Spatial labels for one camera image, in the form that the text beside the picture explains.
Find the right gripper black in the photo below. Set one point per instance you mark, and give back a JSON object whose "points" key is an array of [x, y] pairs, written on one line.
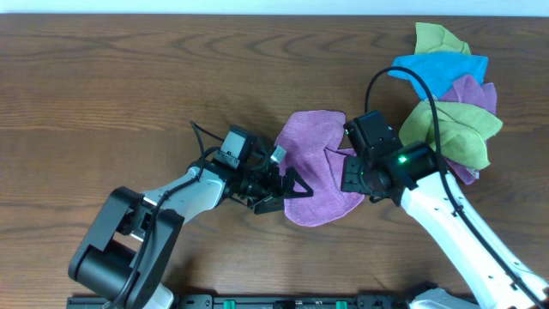
{"points": [[348, 181]]}

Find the purple cloth in pile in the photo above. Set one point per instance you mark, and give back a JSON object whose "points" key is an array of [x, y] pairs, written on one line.
{"points": [[467, 90]]}

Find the blue microfiber cloth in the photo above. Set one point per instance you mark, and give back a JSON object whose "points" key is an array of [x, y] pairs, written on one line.
{"points": [[439, 69]]}

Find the green cloth at back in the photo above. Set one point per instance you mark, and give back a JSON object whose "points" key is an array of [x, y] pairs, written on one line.
{"points": [[436, 38]]}

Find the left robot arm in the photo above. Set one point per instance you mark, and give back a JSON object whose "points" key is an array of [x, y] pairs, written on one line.
{"points": [[124, 254]]}

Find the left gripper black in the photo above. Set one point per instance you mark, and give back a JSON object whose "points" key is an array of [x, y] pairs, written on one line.
{"points": [[285, 185]]}

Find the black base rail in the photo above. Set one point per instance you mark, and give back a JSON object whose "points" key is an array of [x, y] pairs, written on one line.
{"points": [[366, 301]]}

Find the green cloth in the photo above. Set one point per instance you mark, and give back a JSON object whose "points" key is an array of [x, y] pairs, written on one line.
{"points": [[436, 38], [464, 130]]}

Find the purple microfiber cloth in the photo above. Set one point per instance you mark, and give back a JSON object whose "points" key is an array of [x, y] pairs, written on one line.
{"points": [[312, 141]]}

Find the green cloth in front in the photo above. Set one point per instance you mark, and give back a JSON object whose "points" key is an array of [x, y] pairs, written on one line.
{"points": [[464, 130]]}

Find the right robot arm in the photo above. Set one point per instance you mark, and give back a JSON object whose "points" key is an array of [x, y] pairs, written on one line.
{"points": [[496, 277]]}

